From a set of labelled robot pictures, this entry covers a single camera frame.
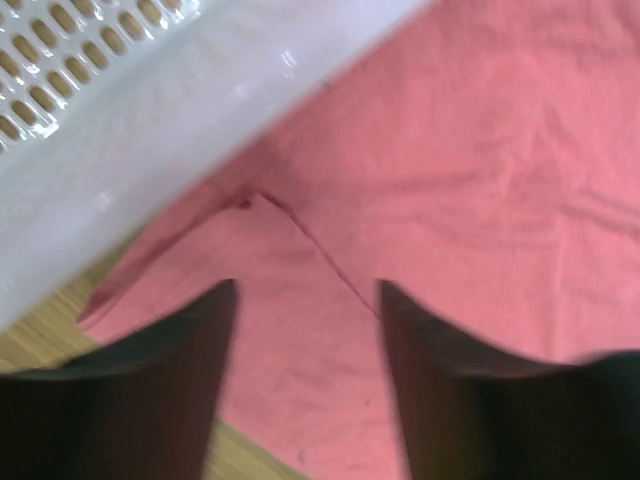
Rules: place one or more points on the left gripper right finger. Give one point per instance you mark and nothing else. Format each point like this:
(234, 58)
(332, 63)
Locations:
(470, 410)

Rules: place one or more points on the white perforated plastic basket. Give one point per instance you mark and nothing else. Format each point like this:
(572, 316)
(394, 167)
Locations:
(109, 109)

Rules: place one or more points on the red t-shirt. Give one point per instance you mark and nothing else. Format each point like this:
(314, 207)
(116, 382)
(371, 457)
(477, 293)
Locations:
(485, 157)

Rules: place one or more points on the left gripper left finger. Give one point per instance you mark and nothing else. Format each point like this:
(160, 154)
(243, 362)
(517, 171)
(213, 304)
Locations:
(141, 407)

